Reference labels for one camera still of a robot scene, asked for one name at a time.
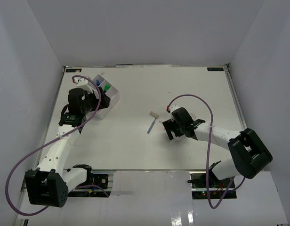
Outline white divided organizer box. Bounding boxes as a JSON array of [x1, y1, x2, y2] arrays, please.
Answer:
[[86, 74, 120, 120]]

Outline green cap black highlighter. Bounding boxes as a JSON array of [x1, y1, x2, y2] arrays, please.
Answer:
[[104, 84, 111, 93]]

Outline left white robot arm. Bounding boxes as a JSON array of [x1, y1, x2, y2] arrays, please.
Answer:
[[24, 75, 112, 207]]

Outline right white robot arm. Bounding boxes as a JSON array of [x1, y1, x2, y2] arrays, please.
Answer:
[[162, 105, 273, 188]]

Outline light blue pen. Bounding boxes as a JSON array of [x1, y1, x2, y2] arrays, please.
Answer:
[[147, 118, 156, 134]]

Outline grey rectangular eraser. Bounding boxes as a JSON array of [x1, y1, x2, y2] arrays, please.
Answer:
[[150, 111, 159, 118]]

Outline left black corner label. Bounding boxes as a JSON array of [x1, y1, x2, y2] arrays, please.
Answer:
[[65, 68, 82, 73]]

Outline black corner label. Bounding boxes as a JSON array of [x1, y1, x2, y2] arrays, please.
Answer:
[[207, 67, 224, 72], [65, 68, 82, 73]]

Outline right black corner label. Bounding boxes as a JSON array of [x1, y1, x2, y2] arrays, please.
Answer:
[[207, 67, 224, 72]]

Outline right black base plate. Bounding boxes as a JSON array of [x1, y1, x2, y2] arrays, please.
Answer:
[[186, 173, 237, 200]]

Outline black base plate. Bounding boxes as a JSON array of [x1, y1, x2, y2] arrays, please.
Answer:
[[77, 174, 109, 192], [186, 173, 237, 200]]

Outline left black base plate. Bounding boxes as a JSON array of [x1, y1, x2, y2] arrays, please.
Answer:
[[77, 174, 109, 192]]

